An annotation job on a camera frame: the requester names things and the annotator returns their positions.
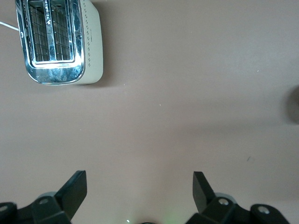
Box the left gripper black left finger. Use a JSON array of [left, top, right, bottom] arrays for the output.
[[0, 170, 88, 224]]

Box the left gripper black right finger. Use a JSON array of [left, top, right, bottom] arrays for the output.
[[185, 171, 292, 224]]

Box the brown table cloth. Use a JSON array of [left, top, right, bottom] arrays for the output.
[[0, 0, 299, 224]]

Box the cream and chrome toaster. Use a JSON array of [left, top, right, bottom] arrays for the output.
[[14, 0, 104, 86]]

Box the white toaster power cable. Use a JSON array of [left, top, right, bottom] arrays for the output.
[[0, 21, 19, 32]]

